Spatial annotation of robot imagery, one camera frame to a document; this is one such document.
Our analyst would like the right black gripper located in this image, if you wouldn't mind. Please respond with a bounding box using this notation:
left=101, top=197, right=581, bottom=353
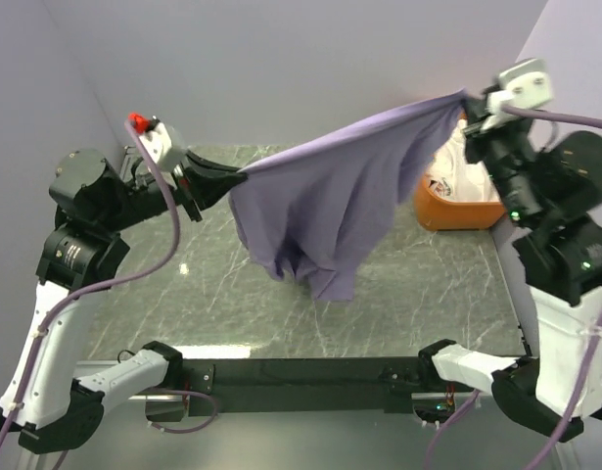
left=461, top=90, right=539, bottom=220

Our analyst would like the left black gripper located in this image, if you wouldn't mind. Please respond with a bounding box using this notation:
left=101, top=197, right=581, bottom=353
left=100, top=146, right=247, bottom=230

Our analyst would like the purple t shirt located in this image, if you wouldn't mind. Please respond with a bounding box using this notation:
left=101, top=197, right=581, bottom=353
left=229, top=90, right=466, bottom=302

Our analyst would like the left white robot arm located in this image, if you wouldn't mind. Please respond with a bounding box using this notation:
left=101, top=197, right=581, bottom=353
left=0, top=149, right=246, bottom=455

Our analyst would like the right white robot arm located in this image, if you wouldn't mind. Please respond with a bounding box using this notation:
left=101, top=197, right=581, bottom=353
left=416, top=98, right=602, bottom=442

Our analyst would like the white t shirt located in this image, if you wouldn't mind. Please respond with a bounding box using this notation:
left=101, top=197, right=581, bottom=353
left=425, top=118, right=500, bottom=204

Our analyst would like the orange plastic basket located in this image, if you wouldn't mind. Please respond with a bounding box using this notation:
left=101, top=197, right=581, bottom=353
left=413, top=172, right=505, bottom=231

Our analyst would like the black mounting base bar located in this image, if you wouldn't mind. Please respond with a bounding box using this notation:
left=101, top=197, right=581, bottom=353
left=144, top=342, right=470, bottom=425

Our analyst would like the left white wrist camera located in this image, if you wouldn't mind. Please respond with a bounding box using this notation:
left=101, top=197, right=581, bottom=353
left=125, top=113, right=186, bottom=173

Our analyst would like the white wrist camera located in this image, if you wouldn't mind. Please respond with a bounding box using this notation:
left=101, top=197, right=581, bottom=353
left=125, top=113, right=186, bottom=173
left=481, top=58, right=553, bottom=132

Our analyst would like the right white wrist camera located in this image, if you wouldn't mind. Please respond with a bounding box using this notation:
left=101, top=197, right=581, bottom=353
left=481, top=58, right=553, bottom=132

